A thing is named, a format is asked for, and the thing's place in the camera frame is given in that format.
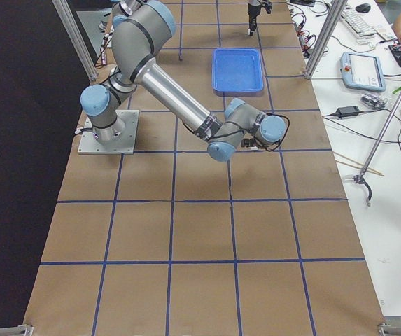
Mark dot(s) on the black computer mouse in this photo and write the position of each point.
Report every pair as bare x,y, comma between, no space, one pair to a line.
363,8

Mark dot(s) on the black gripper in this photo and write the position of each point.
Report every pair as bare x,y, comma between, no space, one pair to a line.
248,143
252,14

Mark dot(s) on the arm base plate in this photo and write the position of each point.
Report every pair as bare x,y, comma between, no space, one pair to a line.
120,138

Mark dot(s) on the teach pendant tablet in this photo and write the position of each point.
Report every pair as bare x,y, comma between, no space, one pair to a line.
362,72

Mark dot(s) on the aluminium frame post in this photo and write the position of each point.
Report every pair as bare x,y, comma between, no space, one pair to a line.
324,36
68,20

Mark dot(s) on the reacher grabber tool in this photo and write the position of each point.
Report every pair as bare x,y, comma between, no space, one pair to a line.
360,177

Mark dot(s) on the rear aluminium frame post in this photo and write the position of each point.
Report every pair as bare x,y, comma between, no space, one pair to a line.
68,20

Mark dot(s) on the wooden chopstick pair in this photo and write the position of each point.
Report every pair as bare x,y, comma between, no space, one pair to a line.
344,160

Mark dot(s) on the white keyboard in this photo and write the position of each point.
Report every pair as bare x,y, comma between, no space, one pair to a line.
352,20

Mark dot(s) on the blue plastic tray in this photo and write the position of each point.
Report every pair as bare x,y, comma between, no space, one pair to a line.
237,70

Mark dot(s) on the black power adapter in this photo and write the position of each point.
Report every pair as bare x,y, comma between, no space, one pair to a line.
347,111

